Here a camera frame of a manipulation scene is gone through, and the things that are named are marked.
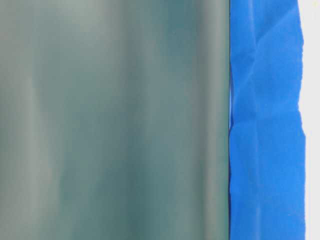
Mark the blue table cloth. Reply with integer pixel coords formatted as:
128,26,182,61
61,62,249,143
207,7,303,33
229,0,306,240

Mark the grey blurred foreground panel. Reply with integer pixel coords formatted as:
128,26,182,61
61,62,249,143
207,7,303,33
0,0,230,240

